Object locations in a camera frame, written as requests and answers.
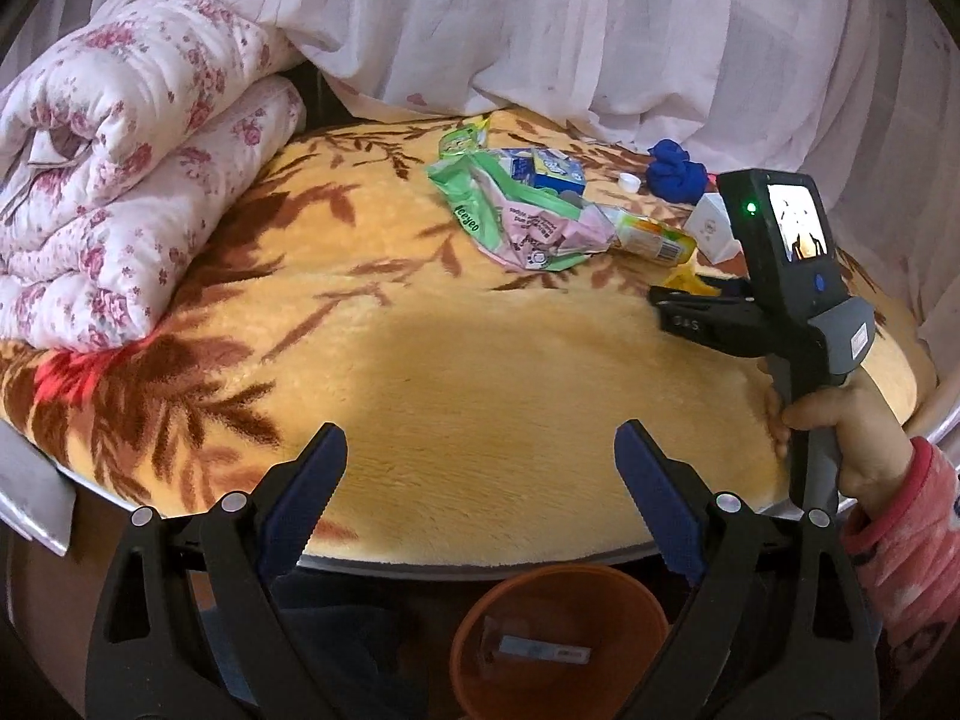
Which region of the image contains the green snack wrapper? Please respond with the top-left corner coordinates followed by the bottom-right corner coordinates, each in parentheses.
top-left (438, 115), bottom-right (490, 160)

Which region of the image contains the orange trash bucket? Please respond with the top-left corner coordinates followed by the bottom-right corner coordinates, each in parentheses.
top-left (449, 564), bottom-right (670, 718)

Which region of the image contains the white cube box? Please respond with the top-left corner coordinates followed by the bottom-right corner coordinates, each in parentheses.
top-left (683, 192), bottom-right (740, 265)

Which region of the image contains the yellow floral plush blanket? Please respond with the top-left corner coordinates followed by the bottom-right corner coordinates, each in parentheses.
top-left (0, 107), bottom-right (939, 568)

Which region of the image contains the orange drink bottle wrapper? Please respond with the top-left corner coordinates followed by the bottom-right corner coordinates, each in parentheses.
top-left (601, 205), bottom-right (697, 266)

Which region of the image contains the white sheer floral curtain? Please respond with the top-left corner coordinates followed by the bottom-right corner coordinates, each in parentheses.
top-left (2, 0), bottom-right (958, 369)

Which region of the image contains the folded pink floral quilt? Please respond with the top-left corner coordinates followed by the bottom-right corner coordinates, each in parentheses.
top-left (2, 0), bottom-right (304, 351)

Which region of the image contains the white bottle cap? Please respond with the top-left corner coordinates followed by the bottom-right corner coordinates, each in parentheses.
top-left (617, 172), bottom-right (643, 193)

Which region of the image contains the yellow plastic scrap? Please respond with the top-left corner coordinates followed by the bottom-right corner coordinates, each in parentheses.
top-left (661, 259), bottom-right (721, 298)

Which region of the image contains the person's right hand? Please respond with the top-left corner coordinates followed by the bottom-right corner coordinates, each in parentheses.
top-left (765, 369), bottom-right (913, 520)

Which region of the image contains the blue cloth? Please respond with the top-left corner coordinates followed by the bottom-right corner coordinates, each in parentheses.
top-left (646, 138), bottom-right (709, 205)

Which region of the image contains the pink green bag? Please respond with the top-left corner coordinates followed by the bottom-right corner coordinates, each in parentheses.
top-left (427, 151), bottom-right (615, 273)

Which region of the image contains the blue snack box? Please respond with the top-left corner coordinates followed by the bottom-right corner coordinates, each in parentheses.
top-left (505, 148), bottom-right (586, 195)

